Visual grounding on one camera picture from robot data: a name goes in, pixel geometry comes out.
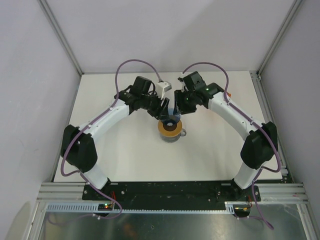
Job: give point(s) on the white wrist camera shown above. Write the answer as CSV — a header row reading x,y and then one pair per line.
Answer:
x,y
162,87
181,80

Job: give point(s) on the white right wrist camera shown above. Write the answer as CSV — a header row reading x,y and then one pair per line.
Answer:
x,y
181,80

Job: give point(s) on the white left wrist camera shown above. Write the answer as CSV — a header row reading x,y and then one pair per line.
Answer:
x,y
162,87

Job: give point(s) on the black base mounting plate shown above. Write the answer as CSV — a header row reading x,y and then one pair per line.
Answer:
x,y
175,195

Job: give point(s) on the aluminium frame post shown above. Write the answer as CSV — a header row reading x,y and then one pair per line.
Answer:
x,y
283,29
50,16

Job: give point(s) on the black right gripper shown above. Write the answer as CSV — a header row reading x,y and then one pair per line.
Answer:
x,y
180,107

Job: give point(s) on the right aluminium frame post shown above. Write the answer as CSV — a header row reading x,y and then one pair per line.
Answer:
x,y
283,29

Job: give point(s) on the grey glass coffee server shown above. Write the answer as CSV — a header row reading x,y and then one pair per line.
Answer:
x,y
173,139

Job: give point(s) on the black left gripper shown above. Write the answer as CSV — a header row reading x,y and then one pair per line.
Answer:
x,y
156,113

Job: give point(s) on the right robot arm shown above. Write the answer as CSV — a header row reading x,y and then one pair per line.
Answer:
x,y
260,139

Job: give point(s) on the blue coffee dripper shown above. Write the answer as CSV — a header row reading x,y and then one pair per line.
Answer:
x,y
172,118

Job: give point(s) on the grey slotted cable duct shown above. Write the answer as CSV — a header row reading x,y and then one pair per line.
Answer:
x,y
97,207

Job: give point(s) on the left aluminium frame post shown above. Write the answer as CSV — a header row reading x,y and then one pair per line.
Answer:
x,y
50,16

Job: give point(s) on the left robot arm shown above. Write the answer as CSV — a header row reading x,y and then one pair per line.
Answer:
x,y
79,142

